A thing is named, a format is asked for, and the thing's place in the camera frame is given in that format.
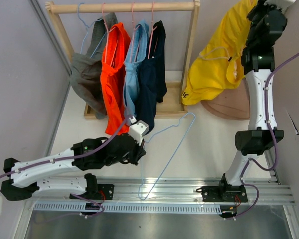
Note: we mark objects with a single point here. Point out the pink hanger of navy shorts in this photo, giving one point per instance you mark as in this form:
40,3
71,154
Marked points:
152,29

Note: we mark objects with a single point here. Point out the slotted cable duct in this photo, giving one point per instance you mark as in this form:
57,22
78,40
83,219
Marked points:
128,208

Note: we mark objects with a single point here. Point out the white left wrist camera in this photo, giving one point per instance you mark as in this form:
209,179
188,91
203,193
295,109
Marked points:
137,129

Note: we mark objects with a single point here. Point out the translucent pink plastic basket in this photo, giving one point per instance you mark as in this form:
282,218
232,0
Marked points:
231,104

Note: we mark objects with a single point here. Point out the pink hanger of orange shorts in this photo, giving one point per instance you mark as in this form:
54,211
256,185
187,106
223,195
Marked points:
109,21

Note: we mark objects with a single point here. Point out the wooden clothes rack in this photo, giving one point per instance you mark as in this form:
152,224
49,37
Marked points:
172,107

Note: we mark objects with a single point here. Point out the blue hanger of grey shorts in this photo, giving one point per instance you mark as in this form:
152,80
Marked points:
97,31

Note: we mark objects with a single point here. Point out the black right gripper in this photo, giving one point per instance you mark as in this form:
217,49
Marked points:
259,6

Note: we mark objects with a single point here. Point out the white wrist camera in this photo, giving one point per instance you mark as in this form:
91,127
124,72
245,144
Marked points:
283,5
137,129

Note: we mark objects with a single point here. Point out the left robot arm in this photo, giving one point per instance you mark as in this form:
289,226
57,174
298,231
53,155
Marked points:
38,178

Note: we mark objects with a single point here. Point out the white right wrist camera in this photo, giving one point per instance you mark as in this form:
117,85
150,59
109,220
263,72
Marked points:
283,5

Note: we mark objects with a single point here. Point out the blue wire hanger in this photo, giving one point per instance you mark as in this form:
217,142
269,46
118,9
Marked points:
182,139

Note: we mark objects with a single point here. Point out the yellow shorts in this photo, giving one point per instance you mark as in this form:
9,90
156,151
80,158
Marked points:
218,66

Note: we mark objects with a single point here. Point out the navy blue shorts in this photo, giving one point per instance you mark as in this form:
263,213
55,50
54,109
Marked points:
151,77

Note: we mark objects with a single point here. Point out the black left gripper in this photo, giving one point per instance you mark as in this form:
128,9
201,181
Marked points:
139,152

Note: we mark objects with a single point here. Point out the light blue shorts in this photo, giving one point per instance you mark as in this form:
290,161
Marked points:
131,84

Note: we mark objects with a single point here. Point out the grey shorts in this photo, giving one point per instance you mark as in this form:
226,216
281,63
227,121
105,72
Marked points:
85,80

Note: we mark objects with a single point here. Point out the orange shorts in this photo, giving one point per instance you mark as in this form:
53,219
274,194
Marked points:
113,75

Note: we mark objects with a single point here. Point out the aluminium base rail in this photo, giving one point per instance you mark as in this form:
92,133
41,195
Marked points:
183,190

